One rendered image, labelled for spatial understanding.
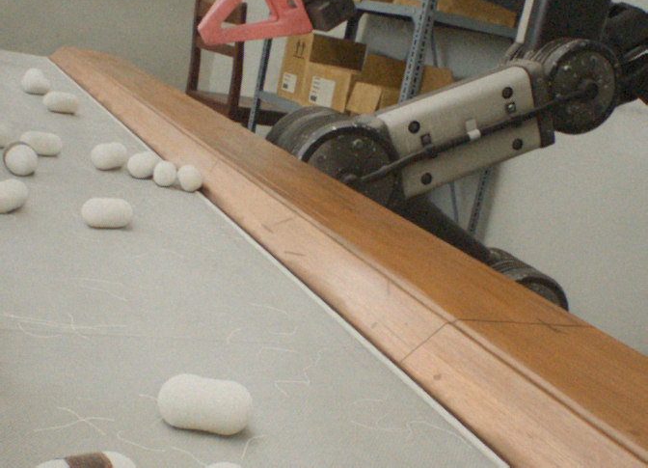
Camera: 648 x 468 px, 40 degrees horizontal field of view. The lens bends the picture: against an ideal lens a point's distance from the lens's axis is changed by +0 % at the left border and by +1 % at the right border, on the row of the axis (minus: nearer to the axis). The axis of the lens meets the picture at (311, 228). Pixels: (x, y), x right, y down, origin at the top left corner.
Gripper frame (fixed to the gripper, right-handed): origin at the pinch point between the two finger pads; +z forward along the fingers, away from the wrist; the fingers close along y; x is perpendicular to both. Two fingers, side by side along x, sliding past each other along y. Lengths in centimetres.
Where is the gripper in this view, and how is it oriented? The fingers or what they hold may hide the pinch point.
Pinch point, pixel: (211, 31)
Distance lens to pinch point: 68.1
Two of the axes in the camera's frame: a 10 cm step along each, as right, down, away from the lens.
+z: -8.2, 5.4, -1.9
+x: 4.2, 7.9, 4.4
